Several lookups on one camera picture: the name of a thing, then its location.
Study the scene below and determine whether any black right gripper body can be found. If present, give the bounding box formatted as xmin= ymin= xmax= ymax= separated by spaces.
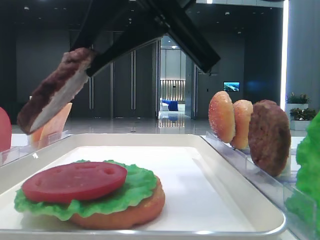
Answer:
xmin=137 ymin=0 xmax=221 ymax=73

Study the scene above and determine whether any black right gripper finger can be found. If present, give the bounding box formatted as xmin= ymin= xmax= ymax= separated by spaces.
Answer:
xmin=69 ymin=0 xmax=129 ymax=52
xmin=85 ymin=12 xmax=169 ymax=77

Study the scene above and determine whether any brown meat patty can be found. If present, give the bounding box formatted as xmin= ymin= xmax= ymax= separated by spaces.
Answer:
xmin=248 ymin=99 xmax=291 ymax=177
xmin=17 ymin=47 xmax=97 ymax=135

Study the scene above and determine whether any orange cheese slice inner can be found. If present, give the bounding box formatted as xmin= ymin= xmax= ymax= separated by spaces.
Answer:
xmin=39 ymin=102 xmax=72 ymax=141

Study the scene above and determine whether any red tomato slice standing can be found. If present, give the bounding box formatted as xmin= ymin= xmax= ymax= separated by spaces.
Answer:
xmin=0 ymin=107 xmax=12 ymax=152

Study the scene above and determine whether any green lettuce on tray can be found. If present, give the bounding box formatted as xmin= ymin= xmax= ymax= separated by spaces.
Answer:
xmin=13 ymin=159 xmax=157 ymax=221

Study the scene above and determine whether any red tomato slice on tray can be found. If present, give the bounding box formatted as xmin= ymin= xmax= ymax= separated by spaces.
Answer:
xmin=21 ymin=162 xmax=128 ymax=204

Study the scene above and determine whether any green lettuce leaf standing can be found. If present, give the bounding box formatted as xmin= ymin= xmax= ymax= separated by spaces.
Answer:
xmin=285 ymin=114 xmax=320 ymax=231

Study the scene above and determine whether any dark double door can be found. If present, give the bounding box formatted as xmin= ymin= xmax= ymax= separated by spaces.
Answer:
xmin=70 ymin=41 xmax=160 ymax=118

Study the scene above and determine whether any blue sofa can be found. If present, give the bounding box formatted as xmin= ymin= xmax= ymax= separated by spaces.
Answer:
xmin=160 ymin=99 xmax=179 ymax=111

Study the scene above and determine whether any bun half inner right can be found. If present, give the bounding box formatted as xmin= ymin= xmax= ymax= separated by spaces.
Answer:
xmin=208 ymin=91 xmax=236 ymax=144

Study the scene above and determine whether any bun half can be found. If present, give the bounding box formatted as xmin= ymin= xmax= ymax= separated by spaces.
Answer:
xmin=208 ymin=91 xmax=236 ymax=144
xmin=230 ymin=99 xmax=253 ymax=150

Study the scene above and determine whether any bun half outer right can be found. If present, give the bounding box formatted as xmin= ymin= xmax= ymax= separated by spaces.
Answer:
xmin=230 ymin=99 xmax=253 ymax=150

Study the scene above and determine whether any potted plants white planter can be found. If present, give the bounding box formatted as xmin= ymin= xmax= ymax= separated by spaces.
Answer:
xmin=285 ymin=92 xmax=316 ymax=131

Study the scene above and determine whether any white rectangular metal tray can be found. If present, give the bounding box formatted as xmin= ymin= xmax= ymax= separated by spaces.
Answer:
xmin=0 ymin=134 xmax=287 ymax=240

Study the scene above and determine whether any bottom bun on tray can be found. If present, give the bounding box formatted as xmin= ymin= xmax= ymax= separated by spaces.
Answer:
xmin=69 ymin=178 xmax=166 ymax=230

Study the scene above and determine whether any wall screen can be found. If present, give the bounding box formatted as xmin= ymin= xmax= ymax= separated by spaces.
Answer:
xmin=223 ymin=81 xmax=240 ymax=92

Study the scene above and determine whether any clear left long rail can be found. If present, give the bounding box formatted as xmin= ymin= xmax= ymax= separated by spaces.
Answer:
xmin=0 ymin=130 xmax=71 ymax=166

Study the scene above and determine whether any clear long rail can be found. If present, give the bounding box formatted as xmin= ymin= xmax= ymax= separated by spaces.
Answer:
xmin=0 ymin=130 xmax=71 ymax=166
xmin=204 ymin=131 xmax=320 ymax=240

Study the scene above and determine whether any clear right long rail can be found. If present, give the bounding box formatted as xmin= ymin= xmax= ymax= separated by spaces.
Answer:
xmin=204 ymin=131 xmax=320 ymax=240

